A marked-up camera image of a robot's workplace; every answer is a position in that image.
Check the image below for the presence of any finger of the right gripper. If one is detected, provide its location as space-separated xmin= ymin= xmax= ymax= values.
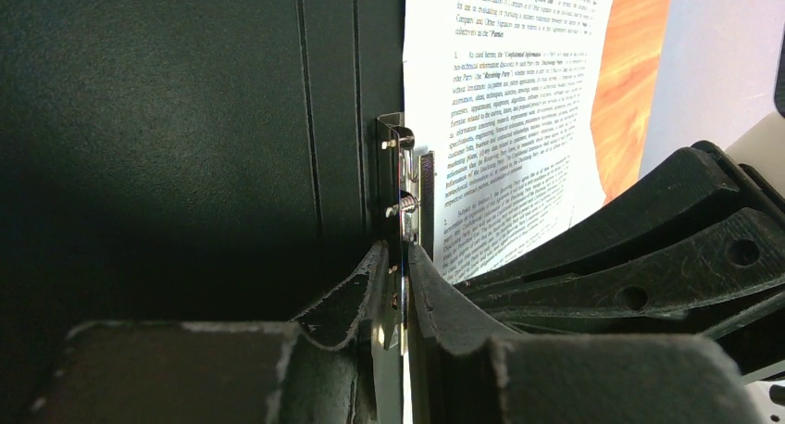
xmin=458 ymin=141 xmax=784 ymax=323

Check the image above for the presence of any printed paper sheet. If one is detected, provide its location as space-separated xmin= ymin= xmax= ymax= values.
xmin=403 ymin=0 xmax=613 ymax=283

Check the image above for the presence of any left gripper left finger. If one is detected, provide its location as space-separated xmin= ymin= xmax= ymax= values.
xmin=31 ymin=242 xmax=389 ymax=423

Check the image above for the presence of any red folder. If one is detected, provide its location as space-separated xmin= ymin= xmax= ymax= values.
xmin=1 ymin=0 xmax=405 ymax=423

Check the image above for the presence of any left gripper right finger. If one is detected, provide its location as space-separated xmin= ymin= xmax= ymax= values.
xmin=408 ymin=244 xmax=761 ymax=423

